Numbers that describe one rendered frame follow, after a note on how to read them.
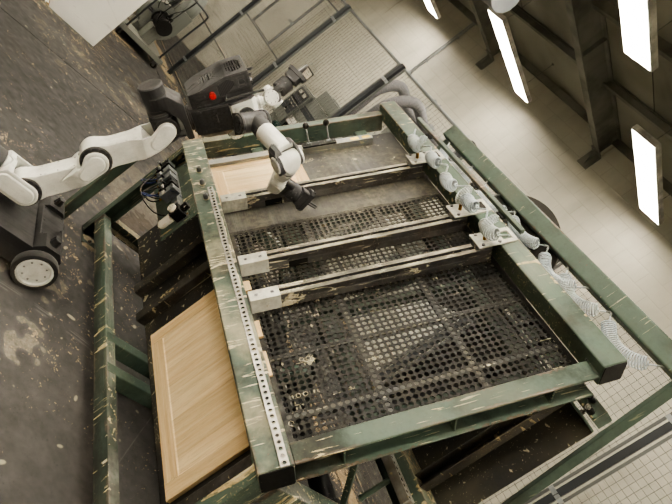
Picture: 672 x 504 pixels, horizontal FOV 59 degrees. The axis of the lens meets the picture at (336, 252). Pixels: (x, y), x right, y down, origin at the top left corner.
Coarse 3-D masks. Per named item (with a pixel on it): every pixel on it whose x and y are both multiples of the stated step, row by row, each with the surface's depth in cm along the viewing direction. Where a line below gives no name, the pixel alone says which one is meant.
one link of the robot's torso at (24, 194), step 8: (8, 160) 265; (16, 160) 269; (24, 160) 277; (0, 168) 262; (8, 168) 261; (0, 176) 260; (8, 176) 261; (16, 176) 263; (0, 184) 262; (8, 184) 263; (16, 184) 264; (24, 184) 266; (8, 192) 265; (16, 192) 266; (24, 192) 267; (32, 192) 269; (16, 200) 269; (24, 200) 270; (32, 200) 271
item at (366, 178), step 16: (416, 144) 307; (416, 160) 311; (336, 176) 308; (352, 176) 308; (368, 176) 309; (384, 176) 312; (400, 176) 315; (416, 176) 318; (240, 192) 298; (256, 192) 299; (320, 192) 306; (336, 192) 309; (224, 208) 294; (240, 208) 297
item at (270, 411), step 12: (216, 204) 293; (216, 216) 285; (228, 252) 264; (228, 264) 257; (240, 288) 245; (240, 312) 235; (252, 336) 225; (252, 348) 220; (252, 360) 216; (264, 384) 207; (264, 396) 203; (276, 420) 196; (276, 432) 192; (276, 444) 189
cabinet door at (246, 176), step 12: (216, 168) 326; (228, 168) 326; (240, 168) 326; (252, 168) 326; (264, 168) 326; (300, 168) 325; (216, 180) 317; (228, 180) 317; (240, 180) 317; (252, 180) 317; (264, 180) 317; (300, 180) 316; (228, 192) 308
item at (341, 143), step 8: (360, 136) 348; (336, 144) 342; (344, 144) 344; (352, 144) 345; (360, 144) 347; (256, 152) 335; (264, 152) 335; (304, 152) 339; (312, 152) 341; (208, 160) 329; (216, 160) 329; (224, 160) 329; (232, 160) 329; (240, 160) 330; (248, 160) 331
